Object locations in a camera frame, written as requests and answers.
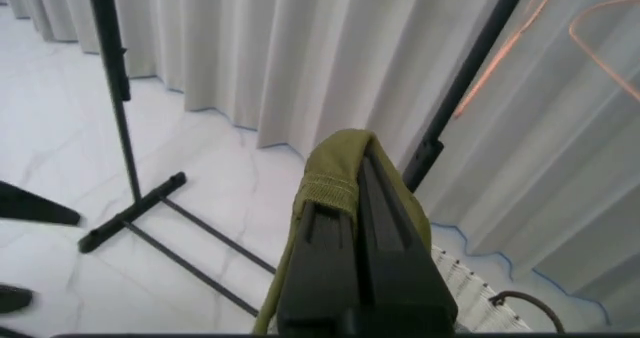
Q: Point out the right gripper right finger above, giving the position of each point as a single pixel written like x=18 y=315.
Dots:
x=400 y=278

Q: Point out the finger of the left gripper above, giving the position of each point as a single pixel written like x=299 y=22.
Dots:
x=30 y=205
x=12 y=298

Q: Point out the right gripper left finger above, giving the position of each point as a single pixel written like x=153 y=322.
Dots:
x=320 y=278

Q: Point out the green printed shirt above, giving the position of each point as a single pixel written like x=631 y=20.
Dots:
x=335 y=163

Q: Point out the white laundry basket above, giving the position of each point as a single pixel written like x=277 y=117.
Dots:
x=470 y=288

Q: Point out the black clothes rack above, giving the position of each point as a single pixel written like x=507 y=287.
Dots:
x=112 y=53

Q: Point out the white curtain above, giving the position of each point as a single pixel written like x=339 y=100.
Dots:
x=300 y=53

